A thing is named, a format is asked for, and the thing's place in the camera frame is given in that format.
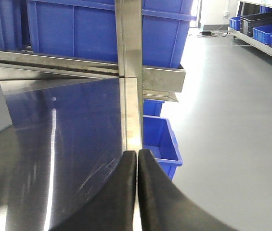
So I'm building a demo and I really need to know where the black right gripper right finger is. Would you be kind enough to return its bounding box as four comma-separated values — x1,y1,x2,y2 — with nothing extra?
138,149,233,231

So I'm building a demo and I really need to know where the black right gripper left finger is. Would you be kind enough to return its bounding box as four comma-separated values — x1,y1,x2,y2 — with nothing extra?
52,151,137,231

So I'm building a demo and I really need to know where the small blue floor bin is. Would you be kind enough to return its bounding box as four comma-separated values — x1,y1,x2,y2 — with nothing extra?
143,115,183,180

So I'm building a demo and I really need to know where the blue bin under shelf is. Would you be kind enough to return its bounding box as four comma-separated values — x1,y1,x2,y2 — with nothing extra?
143,99,164,116

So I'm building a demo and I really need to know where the large blue plastic bin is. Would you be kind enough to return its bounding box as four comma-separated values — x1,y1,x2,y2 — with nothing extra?
27,0,195,68

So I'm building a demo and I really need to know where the blue bin far left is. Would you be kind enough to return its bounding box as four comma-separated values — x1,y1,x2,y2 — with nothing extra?
0,0,23,51

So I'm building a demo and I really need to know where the black power adapter on floor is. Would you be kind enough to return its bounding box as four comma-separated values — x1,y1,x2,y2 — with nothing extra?
199,31,213,37

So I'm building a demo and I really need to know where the black tray on shelf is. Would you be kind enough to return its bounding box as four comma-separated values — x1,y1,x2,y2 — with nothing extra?
240,12,272,37

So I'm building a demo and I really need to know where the stainless steel rack frame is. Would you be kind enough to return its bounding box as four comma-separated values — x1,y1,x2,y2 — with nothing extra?
0,0,185,150

